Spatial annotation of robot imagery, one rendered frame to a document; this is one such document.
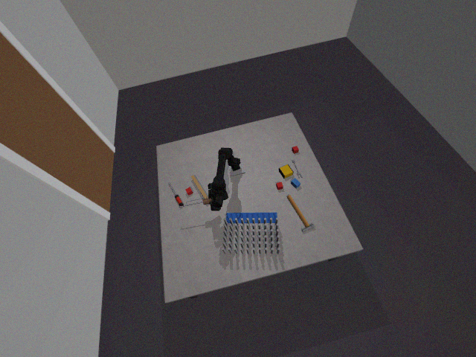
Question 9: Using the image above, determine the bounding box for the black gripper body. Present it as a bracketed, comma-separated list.
[208, 183, 221, 211]

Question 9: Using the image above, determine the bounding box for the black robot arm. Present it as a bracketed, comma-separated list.
[212, 148, 240, 208]

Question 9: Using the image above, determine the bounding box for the red-handled screwdriver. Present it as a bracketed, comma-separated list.
[173, 191, 183, 206]

